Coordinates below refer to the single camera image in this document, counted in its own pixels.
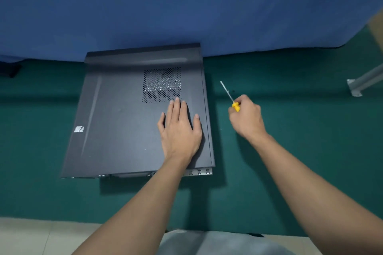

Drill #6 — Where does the person's left hand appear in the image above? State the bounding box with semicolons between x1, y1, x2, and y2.
156;97;203;166

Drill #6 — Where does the grey metal post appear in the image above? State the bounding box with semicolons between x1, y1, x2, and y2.
347;63;383;98

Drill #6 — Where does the person's left forearm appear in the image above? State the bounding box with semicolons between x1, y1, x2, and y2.
71;156;193;255

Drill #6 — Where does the black flat base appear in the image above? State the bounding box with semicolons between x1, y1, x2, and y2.
0;62;22;79

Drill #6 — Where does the yellow-handled screwdriver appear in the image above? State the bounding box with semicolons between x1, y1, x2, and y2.
219;80;241;113

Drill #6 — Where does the desktop computer case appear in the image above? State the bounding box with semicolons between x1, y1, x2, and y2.
59;42;216;180

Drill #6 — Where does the green floor mat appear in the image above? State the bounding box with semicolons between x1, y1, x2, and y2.
0;24;383;238

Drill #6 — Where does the blue cloth curtain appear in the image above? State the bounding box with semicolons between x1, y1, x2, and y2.
0;0;383;63

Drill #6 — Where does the person's right forearm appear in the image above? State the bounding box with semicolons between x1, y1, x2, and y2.
250;133;383;255

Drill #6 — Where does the person's white shirt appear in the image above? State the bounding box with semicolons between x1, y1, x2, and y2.
155;229;297;255

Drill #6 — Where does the person's right hand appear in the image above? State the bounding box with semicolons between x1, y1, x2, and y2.
227;94;269;144

